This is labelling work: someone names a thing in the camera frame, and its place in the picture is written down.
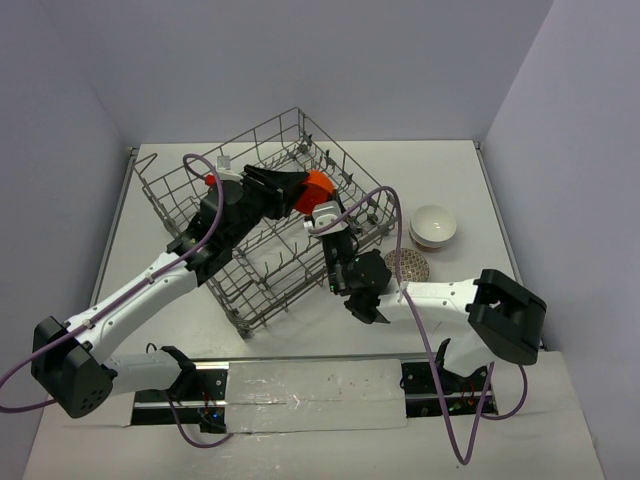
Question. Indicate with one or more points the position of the grey wire dish rack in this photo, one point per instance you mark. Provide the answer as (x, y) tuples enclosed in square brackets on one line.
[(277, 262)]

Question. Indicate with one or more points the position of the orange bowl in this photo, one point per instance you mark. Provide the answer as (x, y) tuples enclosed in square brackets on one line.
[(319, 189)]

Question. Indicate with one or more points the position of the brown patterned bowl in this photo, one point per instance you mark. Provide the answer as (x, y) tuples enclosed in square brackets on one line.
[(413, 265)]

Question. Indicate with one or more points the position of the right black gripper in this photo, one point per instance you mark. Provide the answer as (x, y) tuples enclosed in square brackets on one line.
[(349, 231)]

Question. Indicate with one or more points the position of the white bowl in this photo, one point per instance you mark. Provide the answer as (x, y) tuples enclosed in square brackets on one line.
[(432, 225)]

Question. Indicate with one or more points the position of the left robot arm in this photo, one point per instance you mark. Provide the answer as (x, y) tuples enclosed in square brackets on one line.
[(78, 367)]

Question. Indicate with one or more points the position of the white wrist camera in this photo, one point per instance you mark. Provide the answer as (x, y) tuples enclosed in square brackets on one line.
[(324, 220), (223, 172)]

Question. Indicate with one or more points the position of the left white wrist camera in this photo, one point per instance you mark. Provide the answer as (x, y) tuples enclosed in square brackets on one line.
[(223, 172)]

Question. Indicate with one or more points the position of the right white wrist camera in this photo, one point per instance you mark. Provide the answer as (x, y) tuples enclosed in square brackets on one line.
[(324, 220)]

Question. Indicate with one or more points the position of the clear tape sheet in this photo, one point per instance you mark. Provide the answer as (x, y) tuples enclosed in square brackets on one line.
[(308, 396)]

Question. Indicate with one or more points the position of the brown bottom bowl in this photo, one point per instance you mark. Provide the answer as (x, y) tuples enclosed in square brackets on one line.
[(427, 248)]

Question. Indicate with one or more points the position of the black mounting rail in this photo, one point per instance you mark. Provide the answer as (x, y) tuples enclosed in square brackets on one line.
[(203, 405)]

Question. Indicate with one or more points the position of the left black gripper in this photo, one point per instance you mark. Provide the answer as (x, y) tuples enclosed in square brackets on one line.
[(258, 190)]

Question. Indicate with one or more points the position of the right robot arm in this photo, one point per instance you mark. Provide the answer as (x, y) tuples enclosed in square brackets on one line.
[(492, 317)]

